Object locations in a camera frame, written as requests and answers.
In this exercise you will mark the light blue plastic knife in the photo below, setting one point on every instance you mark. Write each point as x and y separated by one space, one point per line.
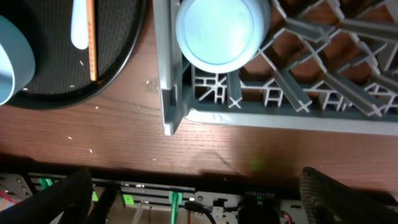
79 25

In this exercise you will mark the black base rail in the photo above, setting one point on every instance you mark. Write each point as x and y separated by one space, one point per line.
189 200

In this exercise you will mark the light blue cup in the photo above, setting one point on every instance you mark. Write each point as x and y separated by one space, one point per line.
221 36

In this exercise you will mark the light blue bowl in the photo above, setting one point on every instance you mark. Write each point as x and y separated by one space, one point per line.
17 60

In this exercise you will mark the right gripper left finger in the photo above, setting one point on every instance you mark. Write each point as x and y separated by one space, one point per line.
70 197

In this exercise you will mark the grey dishwasher rack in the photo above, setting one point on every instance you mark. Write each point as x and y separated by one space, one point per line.
323 65

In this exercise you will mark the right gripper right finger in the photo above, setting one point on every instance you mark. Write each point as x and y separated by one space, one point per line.
325 199

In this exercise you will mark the wooden chopstick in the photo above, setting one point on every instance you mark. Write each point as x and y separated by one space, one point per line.
90 8

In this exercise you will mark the round black tray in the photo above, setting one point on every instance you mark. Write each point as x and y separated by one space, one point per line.
62 74

